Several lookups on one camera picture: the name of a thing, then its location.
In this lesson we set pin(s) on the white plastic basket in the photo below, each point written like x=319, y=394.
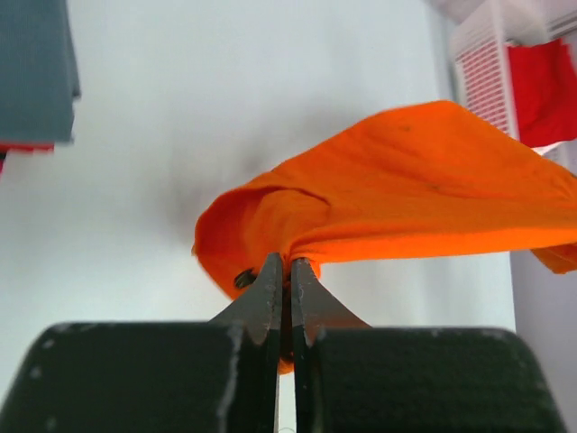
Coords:
x=478, y=48

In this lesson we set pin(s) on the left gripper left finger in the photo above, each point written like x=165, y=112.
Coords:
x=215, y=376

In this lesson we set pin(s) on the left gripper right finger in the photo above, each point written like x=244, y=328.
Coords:
x=351, y=377

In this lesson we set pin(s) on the orange t-shirt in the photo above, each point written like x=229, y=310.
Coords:
x=429, y=180

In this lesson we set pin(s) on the grey folded t-shirt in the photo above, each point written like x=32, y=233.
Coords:
x=39, y=72

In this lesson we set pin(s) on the red folded t-shirt in stack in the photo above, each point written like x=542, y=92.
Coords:
x=23, y=148

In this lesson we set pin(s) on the red t-shirt in basket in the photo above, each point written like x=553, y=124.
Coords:
x=544, y=88

